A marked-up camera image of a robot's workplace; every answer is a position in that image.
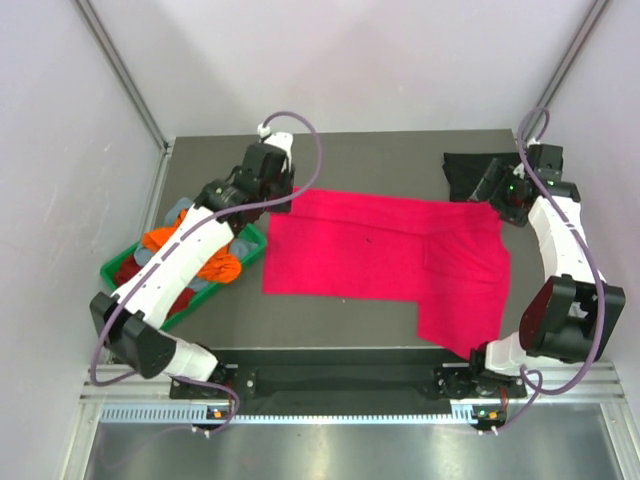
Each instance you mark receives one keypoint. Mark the folded black t-shirt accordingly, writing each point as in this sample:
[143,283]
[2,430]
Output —
[464,171]

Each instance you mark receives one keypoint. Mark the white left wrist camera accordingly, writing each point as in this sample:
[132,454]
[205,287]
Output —
[280,140]

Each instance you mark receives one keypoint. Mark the slotted cable duct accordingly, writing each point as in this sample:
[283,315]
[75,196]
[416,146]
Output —
[202,414]

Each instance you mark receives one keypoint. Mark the orange t-shirt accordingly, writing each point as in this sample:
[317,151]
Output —
[222,267]

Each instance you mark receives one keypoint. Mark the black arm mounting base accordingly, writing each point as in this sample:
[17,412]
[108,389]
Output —
[431,372]

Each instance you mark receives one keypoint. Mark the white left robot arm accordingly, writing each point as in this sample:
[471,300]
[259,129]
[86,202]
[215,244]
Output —
[129,320]

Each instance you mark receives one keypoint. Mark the green plastic bin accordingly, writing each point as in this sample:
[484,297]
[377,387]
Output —
[250,233]

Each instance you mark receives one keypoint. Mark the left aluminium frame post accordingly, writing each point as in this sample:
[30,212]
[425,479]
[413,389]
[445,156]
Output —
[111,54]

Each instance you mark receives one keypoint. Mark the grey t-shirt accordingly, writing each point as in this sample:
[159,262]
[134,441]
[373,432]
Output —
[177,207]

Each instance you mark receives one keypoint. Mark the pink t-shirt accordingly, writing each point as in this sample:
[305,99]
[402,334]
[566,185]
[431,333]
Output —
[448,258]

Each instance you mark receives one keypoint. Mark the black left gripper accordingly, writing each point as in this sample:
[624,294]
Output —
[287,180]

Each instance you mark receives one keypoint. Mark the right aluminium frame post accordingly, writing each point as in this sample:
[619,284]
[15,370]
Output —
[579,40]

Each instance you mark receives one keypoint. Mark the aluminium frame post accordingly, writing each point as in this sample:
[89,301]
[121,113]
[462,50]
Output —
[111,54]
[579,40]

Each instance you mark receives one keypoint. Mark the dark red t-shirt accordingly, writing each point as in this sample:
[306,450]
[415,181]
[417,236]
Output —
[129,268]

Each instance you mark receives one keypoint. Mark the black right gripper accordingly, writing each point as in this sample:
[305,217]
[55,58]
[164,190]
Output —
[514,215]

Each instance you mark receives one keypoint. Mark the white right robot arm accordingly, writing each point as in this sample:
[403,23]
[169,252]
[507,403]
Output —
[571,318]

